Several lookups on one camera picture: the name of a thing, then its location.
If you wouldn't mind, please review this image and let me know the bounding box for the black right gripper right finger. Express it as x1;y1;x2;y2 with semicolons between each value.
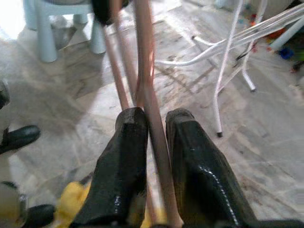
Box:
165;108;257;228

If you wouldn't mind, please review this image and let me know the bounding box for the pink plastic clothes hanger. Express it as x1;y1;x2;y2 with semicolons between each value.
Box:
103;0;183;228

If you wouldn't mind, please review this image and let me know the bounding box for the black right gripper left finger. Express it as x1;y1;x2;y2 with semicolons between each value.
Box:
71;106;149;228

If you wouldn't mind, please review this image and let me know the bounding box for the small blue toy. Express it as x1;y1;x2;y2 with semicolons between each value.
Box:
278;47;295;60

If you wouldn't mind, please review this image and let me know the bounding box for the light blue folding table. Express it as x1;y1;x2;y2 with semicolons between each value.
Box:
155;0;304;138

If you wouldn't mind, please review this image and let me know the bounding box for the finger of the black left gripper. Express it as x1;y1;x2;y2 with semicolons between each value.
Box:
91;0;129;26

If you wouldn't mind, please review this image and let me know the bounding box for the black right robot foot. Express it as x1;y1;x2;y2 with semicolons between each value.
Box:
23;203;57;228

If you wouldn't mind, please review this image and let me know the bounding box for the light blue plastic stool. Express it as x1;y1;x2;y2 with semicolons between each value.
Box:
22;0;107;63

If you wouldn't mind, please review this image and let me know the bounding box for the yellow shirt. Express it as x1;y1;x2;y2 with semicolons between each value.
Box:
53;181;167;228

